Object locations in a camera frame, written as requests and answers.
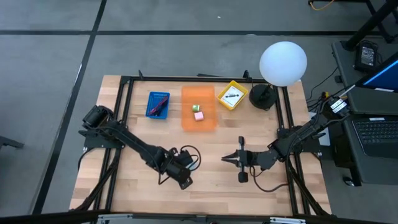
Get black laptop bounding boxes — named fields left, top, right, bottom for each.
left=350, top=115, right=398, bottom=159

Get black aluminium table frame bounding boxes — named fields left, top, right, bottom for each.
left=70, top=70, right=333, bottom=218

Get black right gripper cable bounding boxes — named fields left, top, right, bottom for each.
left=249, top=166, right=290, bottom=193

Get black stand legs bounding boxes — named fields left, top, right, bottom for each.
left=340, top=0, right=398, bottom=52

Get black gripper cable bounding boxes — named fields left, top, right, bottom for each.
left=249, top=166, right=290, bottom=193
left=157, top=144, right=202, bottom=186

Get blue plastic bin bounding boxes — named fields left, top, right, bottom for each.
left=146, top=91, right=171, bottom=120

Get black power adapter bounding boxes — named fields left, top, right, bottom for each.
left=354, top=40, right=380, bottom=73

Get orange translucent plastic bin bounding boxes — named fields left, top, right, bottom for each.
left=181, top=85, right=219, bottom=132

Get black rail with silver brackets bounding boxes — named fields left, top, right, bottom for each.
left=0, top=210, right=398, bottom=224

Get black floor power cables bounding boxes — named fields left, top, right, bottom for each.
left=306, top=65, right=340, bottom=111

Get red cable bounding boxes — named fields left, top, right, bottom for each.
left=148, top=95, right=169, bottom=116

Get computer monitor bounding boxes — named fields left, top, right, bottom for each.
left=356, top=52, right=398, bottom=93

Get black round lamp base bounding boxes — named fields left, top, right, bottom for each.
left=248, top=83, right=277, bottom=110

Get white paper sheet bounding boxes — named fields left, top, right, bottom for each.
left=317, top=130, right=331, bottom=147

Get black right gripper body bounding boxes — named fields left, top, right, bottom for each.
left=238, top=136, right=259, bottom=184

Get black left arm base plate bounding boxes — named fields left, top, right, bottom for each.
left=83, top=124, right=128, bottom=149

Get black furniture foot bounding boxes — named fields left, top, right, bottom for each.
left=0, top=136, right=25, bottom=149

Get yellow floor cable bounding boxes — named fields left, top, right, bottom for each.
left=308, top=0, right=336, bottom=11

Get dark grey side desk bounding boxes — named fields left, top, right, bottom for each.
left=331, top=40, right=398, bottom=187

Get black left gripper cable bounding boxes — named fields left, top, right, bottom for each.
left=157, top=144, right=202, bottom=186

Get white printed box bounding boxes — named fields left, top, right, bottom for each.
left=221, top=85, right=245, bottom=107

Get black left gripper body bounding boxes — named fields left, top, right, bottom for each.
left=163, top=147, right=194, bottom=190

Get yellow plastic bin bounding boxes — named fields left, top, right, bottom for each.
left=216, top=80, right=249, bottom=111

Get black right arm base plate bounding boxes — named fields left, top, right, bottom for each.
left=278, top=127, right=323, bottom=154

